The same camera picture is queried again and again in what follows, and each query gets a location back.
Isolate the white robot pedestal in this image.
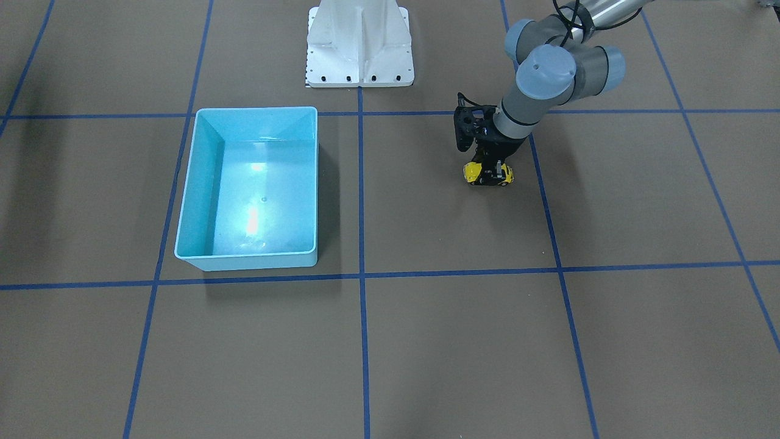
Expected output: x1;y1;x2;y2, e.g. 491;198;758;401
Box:
305;1;415;88

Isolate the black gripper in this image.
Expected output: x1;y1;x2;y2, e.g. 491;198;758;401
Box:
470;125;527;186

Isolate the yellow beetle toy car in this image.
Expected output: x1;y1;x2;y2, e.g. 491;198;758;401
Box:
463;160;514;187

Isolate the teal plastic bin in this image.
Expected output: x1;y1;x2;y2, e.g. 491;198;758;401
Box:
174;106;319;271

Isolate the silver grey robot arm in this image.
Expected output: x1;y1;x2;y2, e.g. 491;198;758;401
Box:
453;1;645;186

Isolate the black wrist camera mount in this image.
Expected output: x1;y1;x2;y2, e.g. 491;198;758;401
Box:
453;92;497;153

